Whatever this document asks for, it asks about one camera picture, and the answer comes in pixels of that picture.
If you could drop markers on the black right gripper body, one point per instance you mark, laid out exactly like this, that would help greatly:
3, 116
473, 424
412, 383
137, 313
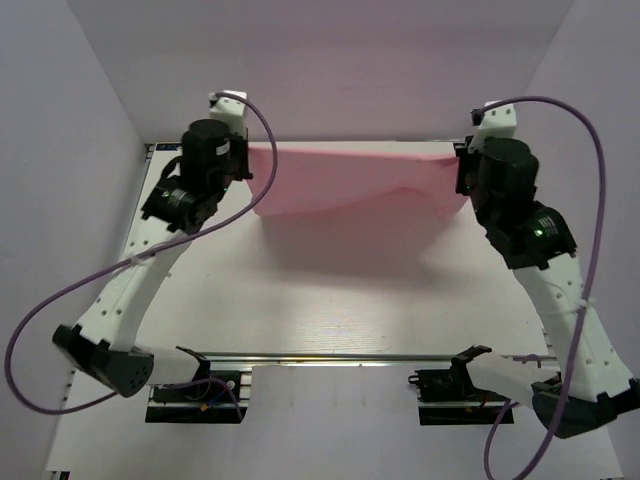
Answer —
467, 178

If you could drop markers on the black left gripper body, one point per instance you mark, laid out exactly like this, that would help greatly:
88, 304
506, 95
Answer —
237, 166

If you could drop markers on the pink t shirt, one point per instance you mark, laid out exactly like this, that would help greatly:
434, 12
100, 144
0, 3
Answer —
318, 176

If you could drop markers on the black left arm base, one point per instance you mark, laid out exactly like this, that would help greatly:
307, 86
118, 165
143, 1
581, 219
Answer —
220, 399

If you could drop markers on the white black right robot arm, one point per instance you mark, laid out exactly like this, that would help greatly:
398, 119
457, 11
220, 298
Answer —
593, 386

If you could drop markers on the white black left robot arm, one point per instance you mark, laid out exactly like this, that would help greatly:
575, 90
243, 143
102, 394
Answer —
102, 342

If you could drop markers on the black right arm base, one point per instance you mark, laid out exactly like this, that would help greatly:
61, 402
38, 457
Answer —
446, 397

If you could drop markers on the blue label sticker left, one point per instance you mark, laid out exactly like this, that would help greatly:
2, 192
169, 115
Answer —
167, 146

